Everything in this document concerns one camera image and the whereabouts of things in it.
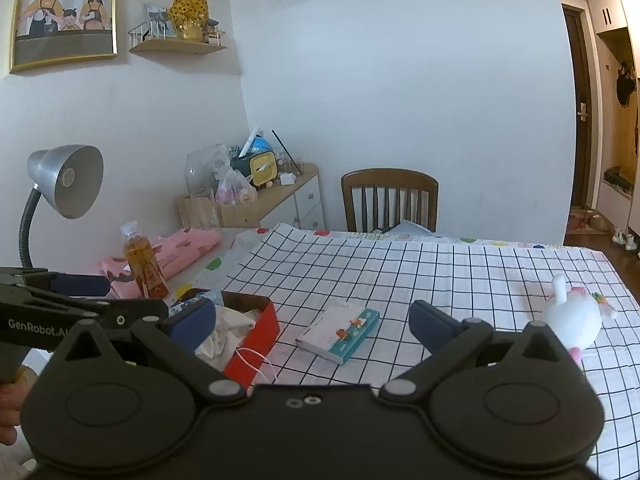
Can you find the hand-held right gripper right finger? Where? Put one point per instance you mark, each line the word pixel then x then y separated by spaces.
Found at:
pixel 432 325

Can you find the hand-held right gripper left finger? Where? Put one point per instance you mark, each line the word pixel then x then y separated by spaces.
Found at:
pixel 192 325

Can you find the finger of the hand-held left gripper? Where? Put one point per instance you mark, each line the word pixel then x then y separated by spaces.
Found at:
pixel 135 312
pixel 80 285

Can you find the white plastic bag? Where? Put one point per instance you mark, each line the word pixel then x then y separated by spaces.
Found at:
pixel 225 335

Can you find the red rectangular box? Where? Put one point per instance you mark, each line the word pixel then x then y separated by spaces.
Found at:
pixel 260 330

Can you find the person's left hand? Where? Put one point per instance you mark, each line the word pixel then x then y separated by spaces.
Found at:
pixel 12 410

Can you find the bottle of tea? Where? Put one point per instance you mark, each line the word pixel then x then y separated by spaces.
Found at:
pixel 144 260

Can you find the black grid white tablecloth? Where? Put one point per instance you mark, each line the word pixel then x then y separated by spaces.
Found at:
pixel 400 270

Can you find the pink cloth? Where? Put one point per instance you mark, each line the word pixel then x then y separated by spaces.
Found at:
pixel 185 247

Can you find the teal and white box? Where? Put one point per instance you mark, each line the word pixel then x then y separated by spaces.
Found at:
pixel 345 332

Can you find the light blue cloth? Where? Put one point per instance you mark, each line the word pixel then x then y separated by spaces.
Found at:
pixel 405 229

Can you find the grey desk lamp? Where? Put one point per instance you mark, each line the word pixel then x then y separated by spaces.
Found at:
pixel 70 180

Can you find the cardboard box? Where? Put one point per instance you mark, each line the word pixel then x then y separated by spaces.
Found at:
pixel 240 215

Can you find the white plush bunny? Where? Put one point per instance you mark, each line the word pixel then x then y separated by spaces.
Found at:
pixel 572 317

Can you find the plastic bag of snacks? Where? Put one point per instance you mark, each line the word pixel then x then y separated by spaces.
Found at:
pixel 235 187

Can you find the wooden chair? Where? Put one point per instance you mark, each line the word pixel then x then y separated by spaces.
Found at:
pixel 390 177

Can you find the light wood side cabinet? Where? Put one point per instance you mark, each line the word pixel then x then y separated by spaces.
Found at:
pixel 300 195

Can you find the small white cube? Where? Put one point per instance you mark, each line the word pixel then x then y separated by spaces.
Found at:
pixel 287 179

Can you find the small doormat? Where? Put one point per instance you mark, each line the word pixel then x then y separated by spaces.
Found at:
pixel 587 222

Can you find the blue ball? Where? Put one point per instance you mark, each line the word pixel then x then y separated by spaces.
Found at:
pixel 261 146

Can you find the pair of white shoes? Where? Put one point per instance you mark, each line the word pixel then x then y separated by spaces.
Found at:
pixel 625 240

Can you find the dark wooden door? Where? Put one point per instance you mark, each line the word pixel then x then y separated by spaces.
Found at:
pixel 577 110

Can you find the standing photo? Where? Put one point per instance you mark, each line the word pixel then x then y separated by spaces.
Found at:
pixel 156 21

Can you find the gold ornament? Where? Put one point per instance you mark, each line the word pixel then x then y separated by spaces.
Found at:
pixel 189 15

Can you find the wooden wall shelf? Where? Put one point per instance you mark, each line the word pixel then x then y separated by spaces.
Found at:
pixel 175 46

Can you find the gold framed wall poster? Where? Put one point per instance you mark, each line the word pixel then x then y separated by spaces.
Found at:
pixel 65 15

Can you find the grey and wood wall cabinet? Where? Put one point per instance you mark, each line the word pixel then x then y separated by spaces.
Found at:
pixel 612 15

